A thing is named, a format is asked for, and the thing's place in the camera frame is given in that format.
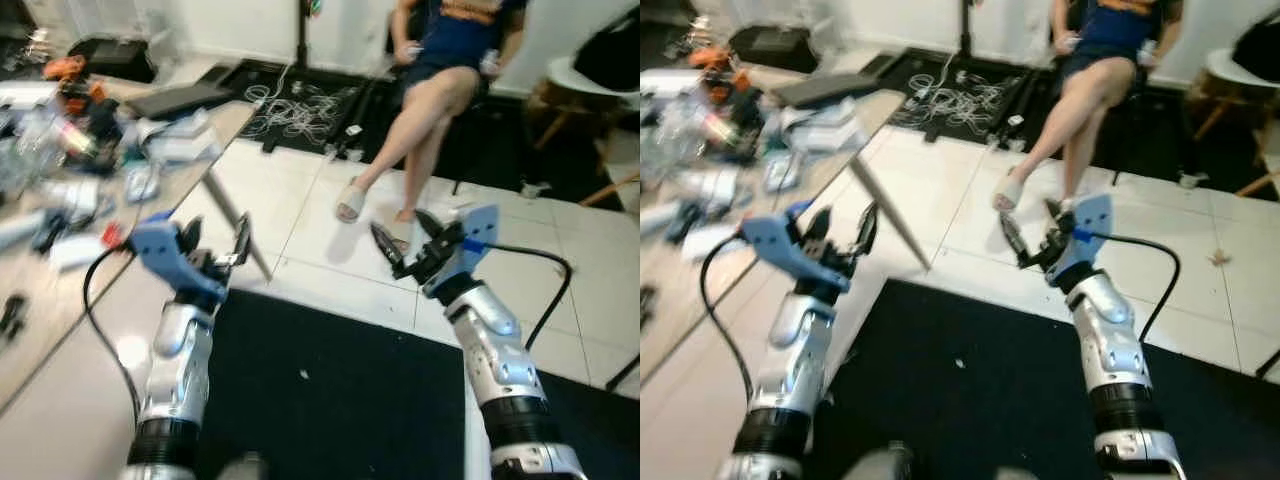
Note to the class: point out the small crumpled brown trash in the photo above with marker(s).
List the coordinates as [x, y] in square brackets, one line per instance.
[1218, 257]

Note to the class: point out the metal table leg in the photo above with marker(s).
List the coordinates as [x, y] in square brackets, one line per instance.
[238, 218]
[888, 215]

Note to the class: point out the beige slide sandal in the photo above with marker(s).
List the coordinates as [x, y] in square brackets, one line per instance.
[400, 228]
[1008, 190]
[350, 203]

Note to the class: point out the white blue tissue pack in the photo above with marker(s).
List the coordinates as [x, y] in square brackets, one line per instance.
[140, 182]
[782, 172]

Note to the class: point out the red net bag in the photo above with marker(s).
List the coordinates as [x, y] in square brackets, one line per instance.
[112, 236]

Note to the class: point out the white paper stack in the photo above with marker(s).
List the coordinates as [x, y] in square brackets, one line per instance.
[180, 140]
[825, 130]

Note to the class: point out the white paper sheet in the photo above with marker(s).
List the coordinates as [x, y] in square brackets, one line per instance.
[710, 242]
[75, 252]

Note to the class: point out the black laptop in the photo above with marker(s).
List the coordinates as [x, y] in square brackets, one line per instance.
[825, 88]
[180, 98]

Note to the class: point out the seated person in blue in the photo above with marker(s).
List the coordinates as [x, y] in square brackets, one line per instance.
[450, 85]
[1100, 70]

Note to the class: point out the dark floor mat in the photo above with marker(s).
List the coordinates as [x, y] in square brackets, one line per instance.
[350, 400]
[1000, 390]

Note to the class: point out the black plastic clamp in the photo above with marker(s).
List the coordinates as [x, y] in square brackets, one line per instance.
[12, 315]
[648, 302]

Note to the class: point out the black case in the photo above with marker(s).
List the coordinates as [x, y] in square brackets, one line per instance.
[775, 45]
[115, 55]

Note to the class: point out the orange power tool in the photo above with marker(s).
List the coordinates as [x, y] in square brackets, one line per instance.
[65, 70]
[715, 62]

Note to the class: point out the grey robot leg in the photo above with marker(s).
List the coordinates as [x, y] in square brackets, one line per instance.
[240, 467]
[880, 465]

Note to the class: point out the black tripod pole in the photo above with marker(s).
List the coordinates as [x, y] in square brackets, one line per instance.
[965, 25]
[300, 30]

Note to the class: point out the white round stool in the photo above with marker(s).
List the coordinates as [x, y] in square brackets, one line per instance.
[585, 80]
[1235, 80]

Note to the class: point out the black bag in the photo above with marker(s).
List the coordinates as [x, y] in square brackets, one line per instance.
[610, 55]
[1260, 50]

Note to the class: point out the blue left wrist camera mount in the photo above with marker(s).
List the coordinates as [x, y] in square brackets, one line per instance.
[162, 255]
[780, 245]

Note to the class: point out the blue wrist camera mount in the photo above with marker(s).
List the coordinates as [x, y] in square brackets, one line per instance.
[162, 255]
[780, 245]
[1090, 235]
[478, 240]

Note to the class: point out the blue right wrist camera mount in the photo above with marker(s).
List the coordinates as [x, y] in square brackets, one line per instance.
[478, 240]
[1090, 235]

